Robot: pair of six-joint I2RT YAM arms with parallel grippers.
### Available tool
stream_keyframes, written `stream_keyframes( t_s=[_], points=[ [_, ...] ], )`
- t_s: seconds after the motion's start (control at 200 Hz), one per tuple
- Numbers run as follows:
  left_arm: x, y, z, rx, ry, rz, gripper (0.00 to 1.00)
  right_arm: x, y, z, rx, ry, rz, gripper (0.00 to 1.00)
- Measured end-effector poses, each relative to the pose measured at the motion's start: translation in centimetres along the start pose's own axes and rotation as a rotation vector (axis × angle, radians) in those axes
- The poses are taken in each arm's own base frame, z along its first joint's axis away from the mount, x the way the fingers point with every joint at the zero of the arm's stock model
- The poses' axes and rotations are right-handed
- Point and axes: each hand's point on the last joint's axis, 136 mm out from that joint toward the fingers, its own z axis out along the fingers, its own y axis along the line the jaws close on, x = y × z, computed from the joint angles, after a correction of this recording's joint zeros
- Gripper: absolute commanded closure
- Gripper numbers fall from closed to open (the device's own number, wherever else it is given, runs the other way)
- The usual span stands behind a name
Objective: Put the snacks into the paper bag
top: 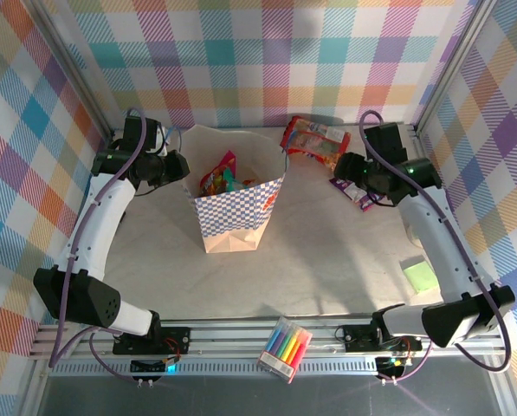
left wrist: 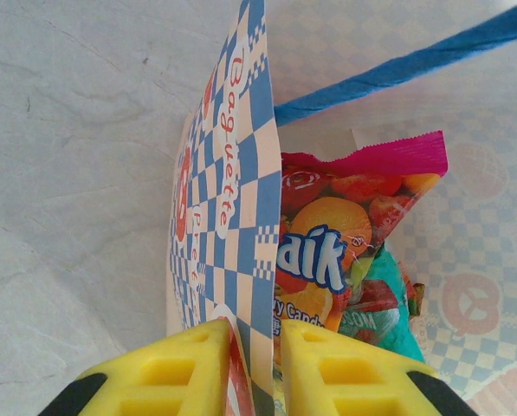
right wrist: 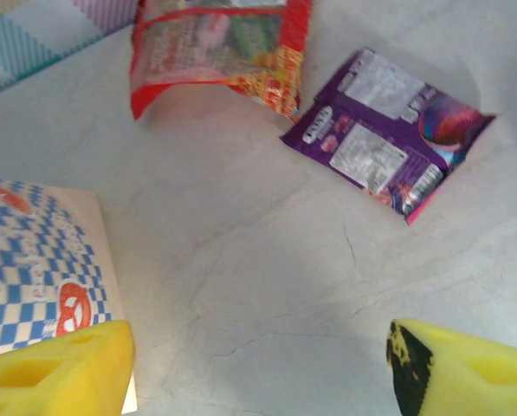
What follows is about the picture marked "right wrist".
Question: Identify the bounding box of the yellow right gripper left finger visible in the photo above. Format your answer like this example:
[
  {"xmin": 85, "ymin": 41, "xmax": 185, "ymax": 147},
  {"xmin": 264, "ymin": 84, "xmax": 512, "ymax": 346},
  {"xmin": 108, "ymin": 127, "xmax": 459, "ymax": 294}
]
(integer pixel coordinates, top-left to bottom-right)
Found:
[{"xmin": 0, "ymin": 319, "xmax": 137, "ymax": 416}]

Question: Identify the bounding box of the red-edged clear snack bag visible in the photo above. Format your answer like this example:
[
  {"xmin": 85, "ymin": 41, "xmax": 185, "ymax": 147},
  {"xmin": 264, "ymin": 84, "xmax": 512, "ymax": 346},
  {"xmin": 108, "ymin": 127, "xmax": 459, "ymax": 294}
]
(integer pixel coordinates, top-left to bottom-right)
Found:
[{"xmin": 129, "ymin": 0, "xmax": 314, "ymax": 124}]

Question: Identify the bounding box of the blue checkered paper bag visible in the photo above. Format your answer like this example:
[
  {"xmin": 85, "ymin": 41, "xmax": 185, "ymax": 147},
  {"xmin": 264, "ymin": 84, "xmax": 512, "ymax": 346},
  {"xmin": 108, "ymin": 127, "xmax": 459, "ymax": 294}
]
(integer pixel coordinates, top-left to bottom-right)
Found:
[{"xmin": 0, "ymin": 177, "xmax": 139, "ymax": 413}]

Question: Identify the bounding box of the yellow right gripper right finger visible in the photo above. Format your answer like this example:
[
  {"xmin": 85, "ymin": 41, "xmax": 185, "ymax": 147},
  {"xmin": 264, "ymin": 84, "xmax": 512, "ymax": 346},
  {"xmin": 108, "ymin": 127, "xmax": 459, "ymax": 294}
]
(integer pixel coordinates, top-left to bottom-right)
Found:
[{"xmin": 385, "ymin": 318, "xmax": 517, "ymax": 416}]

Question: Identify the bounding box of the purple snack bag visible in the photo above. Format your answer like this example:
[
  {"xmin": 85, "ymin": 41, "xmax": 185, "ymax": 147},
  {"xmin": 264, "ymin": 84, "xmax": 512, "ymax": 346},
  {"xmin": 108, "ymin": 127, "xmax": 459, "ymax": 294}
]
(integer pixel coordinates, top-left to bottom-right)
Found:
[{"xmin": 279, "ymin": 46, "xmax": 497, "ymax": 226}]

